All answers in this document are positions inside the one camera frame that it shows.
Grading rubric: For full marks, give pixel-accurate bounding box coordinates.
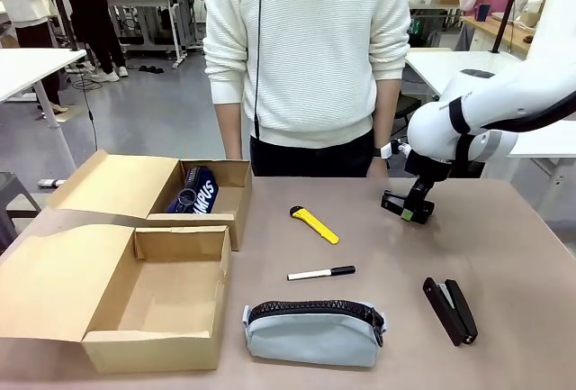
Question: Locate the person's left forearm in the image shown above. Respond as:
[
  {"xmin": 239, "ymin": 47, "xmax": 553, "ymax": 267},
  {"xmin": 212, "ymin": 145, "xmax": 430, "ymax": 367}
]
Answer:
[{"xmin": 369, "ymin": 77, "xmax": 401, "ymax": 150}]

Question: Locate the large open cardboard box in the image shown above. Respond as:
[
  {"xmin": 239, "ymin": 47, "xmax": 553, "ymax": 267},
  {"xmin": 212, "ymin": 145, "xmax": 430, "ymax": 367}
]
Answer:
[{"xmin": 0, "ymin": 222, "xmax": 233, "ymax": 376}]

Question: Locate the wooden desk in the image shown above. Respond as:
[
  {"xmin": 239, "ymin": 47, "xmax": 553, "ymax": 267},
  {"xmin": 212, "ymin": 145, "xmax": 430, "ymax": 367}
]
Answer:
[{"xmin": 462, "ymin": 14, "xmax": 544, "ymax": 60}]

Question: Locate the bystander in black clothes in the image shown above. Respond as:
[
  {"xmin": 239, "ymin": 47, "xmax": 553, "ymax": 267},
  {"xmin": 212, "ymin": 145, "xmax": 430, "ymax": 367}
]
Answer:
[{"xmin": 58, "ymin": 0, "xmax": 131, "ymax": 84}]

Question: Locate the cardboard box with navy case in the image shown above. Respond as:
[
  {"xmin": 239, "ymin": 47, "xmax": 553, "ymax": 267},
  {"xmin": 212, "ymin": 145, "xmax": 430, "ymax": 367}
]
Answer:
[{"xmin": 47, "ymin": 149, "xmax": 253, "ymax": 252}]

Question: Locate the background workbench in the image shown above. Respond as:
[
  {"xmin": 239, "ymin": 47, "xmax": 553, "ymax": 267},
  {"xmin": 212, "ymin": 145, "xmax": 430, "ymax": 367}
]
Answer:
[{"xmin": 106, "ymin": 0, "xmax": 193, "ymax": 70}]

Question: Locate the white table behind robot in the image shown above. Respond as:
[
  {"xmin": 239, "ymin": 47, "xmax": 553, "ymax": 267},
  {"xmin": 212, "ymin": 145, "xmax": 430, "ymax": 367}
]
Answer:
[{"xmin": 403, "ymin": 49, "xmax": 524, "ymax": 99}]

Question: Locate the grey stool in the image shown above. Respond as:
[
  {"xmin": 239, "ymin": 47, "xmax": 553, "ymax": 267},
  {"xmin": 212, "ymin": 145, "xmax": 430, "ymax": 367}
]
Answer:
[{"xmin": 0, "ymin": 171, "xmax": 42, "ymax": 247}]

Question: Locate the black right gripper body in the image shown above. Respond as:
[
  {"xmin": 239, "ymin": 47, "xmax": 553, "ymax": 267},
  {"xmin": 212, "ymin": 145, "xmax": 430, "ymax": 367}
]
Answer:
[{"xmin": 403, "ymin": 151, "xmax": 452, "ymax": 206}]

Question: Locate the light blue pencil case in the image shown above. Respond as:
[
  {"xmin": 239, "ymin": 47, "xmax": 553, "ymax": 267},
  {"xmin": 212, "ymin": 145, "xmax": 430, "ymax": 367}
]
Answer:
[{"xmin": 241, "ymin": 299, "xmax": 387, "ymax": 368}]

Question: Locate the white table with grey frame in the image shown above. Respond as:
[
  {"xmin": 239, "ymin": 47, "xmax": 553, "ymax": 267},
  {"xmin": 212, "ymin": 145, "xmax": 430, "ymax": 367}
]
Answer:
[{"xmin": 506, "ymin": 118, "xmax": 576, "ymax": 229}]

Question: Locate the black tripod pole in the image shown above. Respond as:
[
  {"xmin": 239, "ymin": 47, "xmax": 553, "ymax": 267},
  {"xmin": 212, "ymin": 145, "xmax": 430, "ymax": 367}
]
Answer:
[{"xmin": 489, "ymin": 0, "xmax": 528, "ymax": 55}]

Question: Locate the person's right forearm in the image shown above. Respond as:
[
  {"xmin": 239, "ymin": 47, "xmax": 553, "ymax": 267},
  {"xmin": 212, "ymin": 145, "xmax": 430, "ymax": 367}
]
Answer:
[{"xmin": 214, "ymin": 101, "xmax": 245, "ymax": 160}]

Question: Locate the navy campus pencil case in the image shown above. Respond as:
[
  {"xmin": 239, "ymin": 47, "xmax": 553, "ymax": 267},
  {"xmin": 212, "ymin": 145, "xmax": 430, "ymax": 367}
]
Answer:
[{"xmin": 166, "ymin": 165, "xmax": 221, "ymax": 218}]

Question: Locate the yellow utility knife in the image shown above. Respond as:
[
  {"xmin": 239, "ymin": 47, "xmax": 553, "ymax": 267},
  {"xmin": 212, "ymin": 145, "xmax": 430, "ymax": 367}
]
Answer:
[{"xmin": 288, "ymin": 204, "xmax": 340, "ymax": 246}]

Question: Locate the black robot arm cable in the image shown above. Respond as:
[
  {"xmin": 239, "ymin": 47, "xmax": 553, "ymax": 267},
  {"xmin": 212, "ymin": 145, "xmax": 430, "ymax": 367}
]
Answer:
[{"xmin": 480, "ymin": 91, "xmax": 576, "ymax": 135}]

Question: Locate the white marker with black cap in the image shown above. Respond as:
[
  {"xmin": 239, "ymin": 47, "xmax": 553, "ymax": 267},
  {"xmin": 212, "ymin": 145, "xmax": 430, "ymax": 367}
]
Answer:
[{"xmin": 286, "ymin": 265, "xmax": 356, "ymax": 282}]

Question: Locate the white side table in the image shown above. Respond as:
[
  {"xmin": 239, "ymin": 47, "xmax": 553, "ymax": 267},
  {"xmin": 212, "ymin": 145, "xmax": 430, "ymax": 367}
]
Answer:
[{"xmin": 0, "ymin": 47, "xmax": 87, "ymax": 175}]

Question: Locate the person's left hand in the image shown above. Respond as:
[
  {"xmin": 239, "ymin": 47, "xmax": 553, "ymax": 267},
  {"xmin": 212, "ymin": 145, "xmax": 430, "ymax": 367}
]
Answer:
[{"xmin": 366, "ymin": 155, "xmax": 391, "ymax": 179}]

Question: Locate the black stapler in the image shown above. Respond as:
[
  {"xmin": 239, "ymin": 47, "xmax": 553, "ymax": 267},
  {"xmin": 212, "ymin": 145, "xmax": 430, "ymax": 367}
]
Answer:
[{"xmin": 421, "ymin": 276, "xmax": 479, "ymax": 348}]

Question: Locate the person in white sweater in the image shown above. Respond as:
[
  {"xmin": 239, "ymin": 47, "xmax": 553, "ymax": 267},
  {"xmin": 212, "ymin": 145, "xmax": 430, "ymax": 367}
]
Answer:
[{"xmin": 202, "ymin": 0, "xmax": 413, "ymax": 178}]

